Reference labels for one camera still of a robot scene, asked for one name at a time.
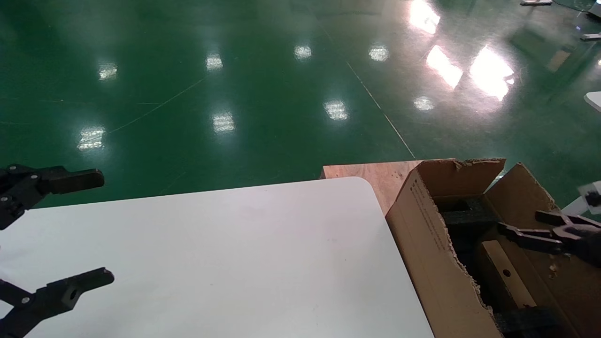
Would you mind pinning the big open cardboard box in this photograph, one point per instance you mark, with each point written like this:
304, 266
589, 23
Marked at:
422, 244

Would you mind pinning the black foam insert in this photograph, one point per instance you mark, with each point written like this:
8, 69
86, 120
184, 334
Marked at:
469, 216
526, 321

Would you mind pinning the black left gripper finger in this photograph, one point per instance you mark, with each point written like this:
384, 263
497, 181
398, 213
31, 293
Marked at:
61, 295
70, 181

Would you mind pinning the small taped cardboard box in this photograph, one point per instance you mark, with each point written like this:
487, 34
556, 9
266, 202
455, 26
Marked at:
504, 281

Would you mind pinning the grey table foot bar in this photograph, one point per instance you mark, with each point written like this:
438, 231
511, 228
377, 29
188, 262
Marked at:
535, 2
591, 36

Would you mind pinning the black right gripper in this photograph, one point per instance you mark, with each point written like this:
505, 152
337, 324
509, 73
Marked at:
587, 241

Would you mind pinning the brown wooden board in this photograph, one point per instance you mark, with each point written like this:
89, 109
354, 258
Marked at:
371, 176

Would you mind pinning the white rounded background table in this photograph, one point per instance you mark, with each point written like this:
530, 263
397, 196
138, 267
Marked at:
595, 101

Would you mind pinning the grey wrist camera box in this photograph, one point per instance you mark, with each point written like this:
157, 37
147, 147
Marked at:
584, 190

